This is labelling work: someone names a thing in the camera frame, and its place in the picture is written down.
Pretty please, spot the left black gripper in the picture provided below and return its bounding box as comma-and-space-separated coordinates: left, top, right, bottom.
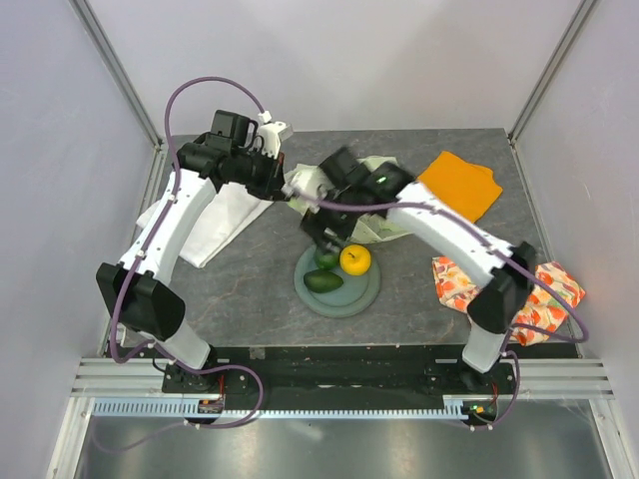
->
233, 147, 291, 203

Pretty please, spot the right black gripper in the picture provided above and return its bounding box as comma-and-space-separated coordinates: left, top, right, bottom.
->
299, 182, 361, 255

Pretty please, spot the green lime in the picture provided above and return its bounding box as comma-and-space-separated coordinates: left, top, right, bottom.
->
314, 249, 339, 270

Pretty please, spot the yellow apple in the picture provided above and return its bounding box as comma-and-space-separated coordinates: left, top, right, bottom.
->
339, 244, 372, 276

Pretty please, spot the light green plastic bag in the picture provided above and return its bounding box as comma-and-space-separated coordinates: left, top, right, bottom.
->
284, 155, 413, 245

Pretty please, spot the dark green avocado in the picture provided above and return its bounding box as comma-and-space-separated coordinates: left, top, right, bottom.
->
303, 269, 343, 293

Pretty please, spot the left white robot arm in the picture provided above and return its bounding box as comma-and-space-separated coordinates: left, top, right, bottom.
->
96, 110, 293, 392

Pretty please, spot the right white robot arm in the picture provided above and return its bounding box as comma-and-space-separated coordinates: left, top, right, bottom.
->
287, 147, 536, 393

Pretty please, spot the white folded towel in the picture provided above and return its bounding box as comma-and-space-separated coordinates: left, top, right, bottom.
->
121, 172, 271, 271

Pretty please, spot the grey-green ceramic plate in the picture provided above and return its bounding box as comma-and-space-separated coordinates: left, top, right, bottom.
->
294, 245, 381, 318

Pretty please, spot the orange folded cloth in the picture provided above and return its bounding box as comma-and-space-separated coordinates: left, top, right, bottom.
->
417, 152, 503, 223

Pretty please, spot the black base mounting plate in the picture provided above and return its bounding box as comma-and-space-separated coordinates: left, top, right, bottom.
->
162, 344, 515, 395

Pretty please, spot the floral patterned cloth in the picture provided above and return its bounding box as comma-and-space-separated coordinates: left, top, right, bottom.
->
431, 256, 585, 346

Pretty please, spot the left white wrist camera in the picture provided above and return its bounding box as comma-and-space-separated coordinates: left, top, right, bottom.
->
257, 111, 294, 159

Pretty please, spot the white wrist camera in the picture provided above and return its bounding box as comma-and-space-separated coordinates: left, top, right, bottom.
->
282, 167, 331, 200
257, 111, 294, 159

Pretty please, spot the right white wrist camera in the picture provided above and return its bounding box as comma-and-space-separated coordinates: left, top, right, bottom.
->
282, 167, 331, 200

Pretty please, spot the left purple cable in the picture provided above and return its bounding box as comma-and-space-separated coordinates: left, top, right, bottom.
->
92, 76, 274, 453

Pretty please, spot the purple cable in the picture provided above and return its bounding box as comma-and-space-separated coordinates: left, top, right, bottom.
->
284, 187, 590, 433
92, 76, 274, 453

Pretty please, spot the slotted cable duct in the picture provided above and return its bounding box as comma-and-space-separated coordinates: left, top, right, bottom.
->
92, 397, 470, 420

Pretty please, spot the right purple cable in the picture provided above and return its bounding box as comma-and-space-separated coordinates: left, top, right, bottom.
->
284, 187, 590, 433

